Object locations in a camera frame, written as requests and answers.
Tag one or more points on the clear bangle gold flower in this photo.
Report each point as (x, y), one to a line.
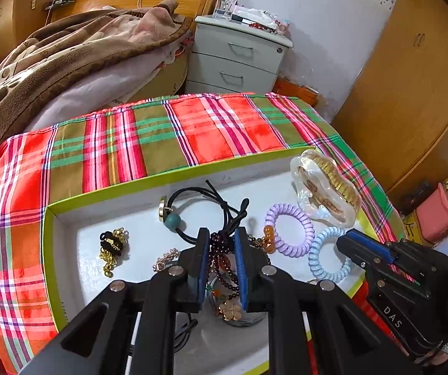
(229, 313)

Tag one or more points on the pink pouch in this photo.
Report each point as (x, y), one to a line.
(434, 213)

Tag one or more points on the large wooden wardrobe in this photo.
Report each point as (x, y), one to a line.
(411, 86)

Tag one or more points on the pearly gold hair claw clip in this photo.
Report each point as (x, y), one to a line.
(325, 187)

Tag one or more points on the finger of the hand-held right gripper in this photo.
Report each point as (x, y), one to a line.
(364, 248)

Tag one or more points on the red green plaid cloth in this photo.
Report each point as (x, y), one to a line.
(216, 125)

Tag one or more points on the white tray green rim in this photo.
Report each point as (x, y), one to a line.
(91, 297)

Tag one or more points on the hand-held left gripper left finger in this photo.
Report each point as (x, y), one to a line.
(204, 269)

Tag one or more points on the red box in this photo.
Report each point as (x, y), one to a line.
(358, 300)

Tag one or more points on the brown fleece blanket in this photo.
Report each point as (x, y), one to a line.
(52, 58)

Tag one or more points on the pale lavender bed sheet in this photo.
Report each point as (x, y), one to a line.
(103, 90)

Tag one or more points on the white nightstand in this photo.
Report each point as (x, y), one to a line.
(231, 58)

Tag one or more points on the clear glass container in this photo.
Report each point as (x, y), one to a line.
(224, 6)

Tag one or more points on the clutter on nightstand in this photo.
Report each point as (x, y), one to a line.
(261, 17)

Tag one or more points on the yellow box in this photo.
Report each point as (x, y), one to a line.
(413, 226)

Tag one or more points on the power strip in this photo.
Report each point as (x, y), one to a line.
(60, 0)

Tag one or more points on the orange wooden stool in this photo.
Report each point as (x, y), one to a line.
(296, 91)

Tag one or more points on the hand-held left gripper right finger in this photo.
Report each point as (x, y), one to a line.
(241, 269)

